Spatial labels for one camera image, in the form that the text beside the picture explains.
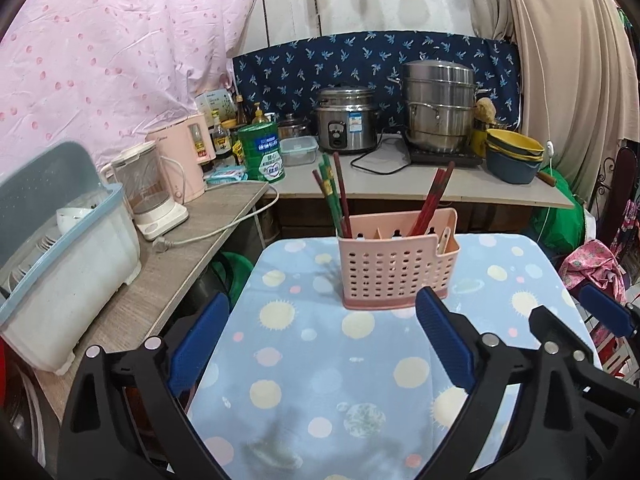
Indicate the stainless steel rice cooker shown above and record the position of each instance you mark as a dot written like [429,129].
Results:
[345,125]

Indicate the small pot with glass lid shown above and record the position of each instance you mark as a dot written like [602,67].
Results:
[294,129]

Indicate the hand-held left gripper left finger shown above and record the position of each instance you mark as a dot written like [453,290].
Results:
[197,342]

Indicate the yellow bowl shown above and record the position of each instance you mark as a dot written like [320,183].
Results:
[520,158]
[515,141]

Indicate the green plastic bag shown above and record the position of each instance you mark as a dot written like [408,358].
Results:
[237,272]
[557,210]

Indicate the yellow container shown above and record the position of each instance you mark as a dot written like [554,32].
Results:
[479,140]

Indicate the yellow pump bottle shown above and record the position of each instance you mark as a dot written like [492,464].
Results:
[258,116]

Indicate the pink plastic utensil basket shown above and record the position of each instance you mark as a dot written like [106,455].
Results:
[385,270]

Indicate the pink floral bag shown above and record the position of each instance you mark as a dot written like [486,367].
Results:
[592,267]

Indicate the white carton box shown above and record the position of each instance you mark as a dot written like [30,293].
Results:
[215,105]

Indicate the loofah sponge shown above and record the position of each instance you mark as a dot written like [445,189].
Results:
[484,110]

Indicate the peach curtain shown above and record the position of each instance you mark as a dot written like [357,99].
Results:
[565,60]

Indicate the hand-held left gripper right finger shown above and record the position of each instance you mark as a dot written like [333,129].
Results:
[445,340]

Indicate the dark glass bottle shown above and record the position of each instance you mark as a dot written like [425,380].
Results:
[241,110]

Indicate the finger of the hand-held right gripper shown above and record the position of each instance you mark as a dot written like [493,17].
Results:
[607,310]
[562,332]

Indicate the wet wipes packet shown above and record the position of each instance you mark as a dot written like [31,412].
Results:
[226,174]

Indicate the green tin can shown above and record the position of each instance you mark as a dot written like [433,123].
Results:
[262,152]

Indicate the clear lidded food container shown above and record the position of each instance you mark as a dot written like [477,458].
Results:
[298,151]

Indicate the light blue dotted tablecloth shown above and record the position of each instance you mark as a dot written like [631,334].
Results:
[325,360]

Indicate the soy sauce bottle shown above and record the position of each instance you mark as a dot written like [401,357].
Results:
[219,135]

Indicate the white bowl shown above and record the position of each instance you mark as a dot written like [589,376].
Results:
[75,220]

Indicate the green and red chopsticks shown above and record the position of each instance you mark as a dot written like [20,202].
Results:
[317,178]

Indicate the green chopstick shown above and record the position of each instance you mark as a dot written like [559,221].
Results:
[323,167]
[327,162]

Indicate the pink electric kettle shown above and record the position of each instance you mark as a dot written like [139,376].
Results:
[175,165]

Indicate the navy leaf print cloth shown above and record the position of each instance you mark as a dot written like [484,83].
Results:
[300,65]

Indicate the stainless steel steamer pot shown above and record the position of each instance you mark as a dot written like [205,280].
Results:
[440,105]

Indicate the white blender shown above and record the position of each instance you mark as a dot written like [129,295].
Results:
[145,195]

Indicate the pink spotted curtain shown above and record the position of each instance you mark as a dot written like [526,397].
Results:
[100,60]

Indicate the blue bowl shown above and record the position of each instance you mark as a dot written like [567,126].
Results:
[510,172]

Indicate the black induction cooker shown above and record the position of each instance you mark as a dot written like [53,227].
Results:
[425,157]

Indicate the white dish box blue lid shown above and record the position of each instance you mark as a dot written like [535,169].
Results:
[75,285]

